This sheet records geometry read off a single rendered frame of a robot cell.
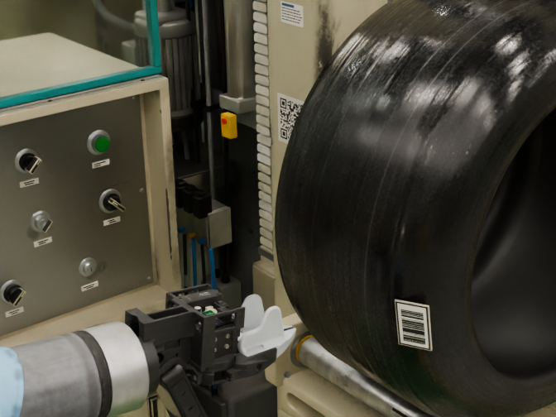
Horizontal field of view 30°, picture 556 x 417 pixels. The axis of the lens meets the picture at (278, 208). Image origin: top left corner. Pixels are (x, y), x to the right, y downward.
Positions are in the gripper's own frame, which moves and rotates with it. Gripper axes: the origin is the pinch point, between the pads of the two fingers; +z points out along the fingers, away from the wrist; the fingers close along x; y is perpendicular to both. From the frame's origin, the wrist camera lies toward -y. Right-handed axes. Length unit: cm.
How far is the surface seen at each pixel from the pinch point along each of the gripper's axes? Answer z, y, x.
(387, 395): 23.4, -16.6, 4.9
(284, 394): 21.3, -24.9, 23.7
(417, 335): 10.5, 2.2, -10.2
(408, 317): 9.6, 4.2, -9.4
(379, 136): 10.6, 22.6, -0.9
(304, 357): 22.8, -18.1, 21.6
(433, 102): 13.7, 27.2, -5.4
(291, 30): 25.0, 27.8, 33.0
